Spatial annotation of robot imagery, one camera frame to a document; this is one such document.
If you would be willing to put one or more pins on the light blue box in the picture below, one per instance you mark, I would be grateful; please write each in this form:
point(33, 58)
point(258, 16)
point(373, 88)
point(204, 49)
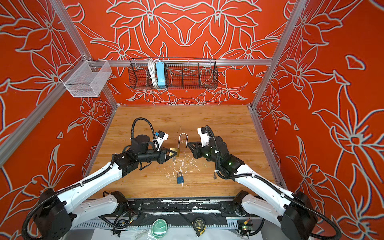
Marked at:
point(160, 66)

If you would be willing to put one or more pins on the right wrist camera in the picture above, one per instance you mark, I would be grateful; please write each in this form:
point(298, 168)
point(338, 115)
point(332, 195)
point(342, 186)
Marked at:
point(205, 135)

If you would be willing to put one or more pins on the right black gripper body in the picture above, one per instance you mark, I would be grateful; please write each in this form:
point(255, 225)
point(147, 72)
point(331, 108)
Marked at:
point(207, 153)

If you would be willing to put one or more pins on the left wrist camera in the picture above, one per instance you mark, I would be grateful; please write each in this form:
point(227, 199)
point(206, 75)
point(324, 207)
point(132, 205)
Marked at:
point(159, 139)

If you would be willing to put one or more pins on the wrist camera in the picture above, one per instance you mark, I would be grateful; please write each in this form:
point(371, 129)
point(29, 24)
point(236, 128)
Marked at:
point(159, 139)
point(205, 135)

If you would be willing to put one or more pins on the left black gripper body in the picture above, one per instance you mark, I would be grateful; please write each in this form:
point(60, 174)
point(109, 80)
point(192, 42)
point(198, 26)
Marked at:
point(153, 154)

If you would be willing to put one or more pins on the brass padlock long shackle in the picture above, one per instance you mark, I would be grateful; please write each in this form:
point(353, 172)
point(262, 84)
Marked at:
point(183, 139)

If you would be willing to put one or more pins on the black yellow tape measure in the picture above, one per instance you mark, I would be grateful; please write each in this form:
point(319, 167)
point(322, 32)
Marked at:
point(199, 226)

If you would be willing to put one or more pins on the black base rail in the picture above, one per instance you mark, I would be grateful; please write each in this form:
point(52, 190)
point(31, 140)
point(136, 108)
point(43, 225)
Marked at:
point(222, 206)

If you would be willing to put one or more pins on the white mesh basket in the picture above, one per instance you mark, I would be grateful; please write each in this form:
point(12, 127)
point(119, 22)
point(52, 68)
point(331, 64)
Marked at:
point(85, 81)

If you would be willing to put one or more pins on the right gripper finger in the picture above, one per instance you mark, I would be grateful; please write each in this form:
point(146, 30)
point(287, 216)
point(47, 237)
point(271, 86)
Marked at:
point(194, 151)
point(192, 144)

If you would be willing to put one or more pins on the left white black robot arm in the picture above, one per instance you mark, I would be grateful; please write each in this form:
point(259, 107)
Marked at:
point(57, 212)

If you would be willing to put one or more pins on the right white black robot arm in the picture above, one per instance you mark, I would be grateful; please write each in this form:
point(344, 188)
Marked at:
point(293, 213)

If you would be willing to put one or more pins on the blue padlock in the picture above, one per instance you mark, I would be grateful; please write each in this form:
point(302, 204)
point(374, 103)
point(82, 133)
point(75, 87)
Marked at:
point(180, 178)

